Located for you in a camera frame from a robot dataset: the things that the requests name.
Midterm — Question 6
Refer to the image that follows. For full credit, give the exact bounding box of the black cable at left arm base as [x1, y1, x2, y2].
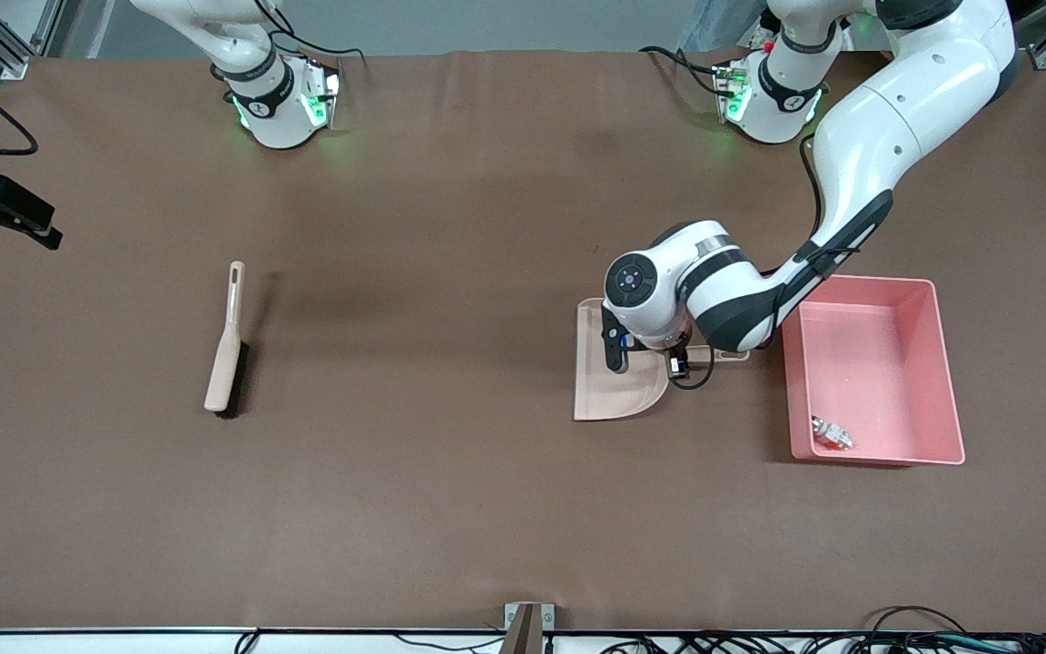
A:
[639, 45, 725, 92]

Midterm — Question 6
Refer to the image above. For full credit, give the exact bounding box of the black cable at right arm base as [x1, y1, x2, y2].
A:
[237, 0, 371, 63]

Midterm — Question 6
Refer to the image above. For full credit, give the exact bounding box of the translucent beige plastic dustpan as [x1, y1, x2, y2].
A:
[573, 297, 751, 422]

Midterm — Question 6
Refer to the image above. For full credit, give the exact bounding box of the beige brush with black bristles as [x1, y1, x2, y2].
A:
[203, 261, 251, 420]

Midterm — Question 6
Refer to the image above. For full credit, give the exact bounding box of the grey metal bracket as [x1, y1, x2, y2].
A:
[503, 602, 557, 654]

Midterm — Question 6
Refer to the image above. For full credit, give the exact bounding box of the teal cable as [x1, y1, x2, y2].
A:
[927, 636, 1023, 653]

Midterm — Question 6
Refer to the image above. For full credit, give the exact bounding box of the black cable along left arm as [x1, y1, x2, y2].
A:
[668, 134, 837, 391]

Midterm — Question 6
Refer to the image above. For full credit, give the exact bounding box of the small grey orange debris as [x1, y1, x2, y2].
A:
[811, 415, 851, 451]

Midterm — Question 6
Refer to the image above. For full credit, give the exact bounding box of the black cable tangle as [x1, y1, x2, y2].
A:
[603, 633, 1046, 654]

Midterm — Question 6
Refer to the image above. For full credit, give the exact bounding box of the pink plastic bin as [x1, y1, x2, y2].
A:
[782, 275, 967, 467]

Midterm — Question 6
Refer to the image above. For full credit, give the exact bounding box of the black cable at arm base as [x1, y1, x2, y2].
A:
[639, 45, 725, 92]
[237, 0, 371, 63]

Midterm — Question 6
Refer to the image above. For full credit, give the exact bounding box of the thin black cable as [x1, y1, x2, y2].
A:
[394, 636, 506, 653]

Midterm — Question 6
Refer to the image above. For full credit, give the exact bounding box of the looped black cable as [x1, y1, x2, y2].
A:
[861, 606, 973, 641]

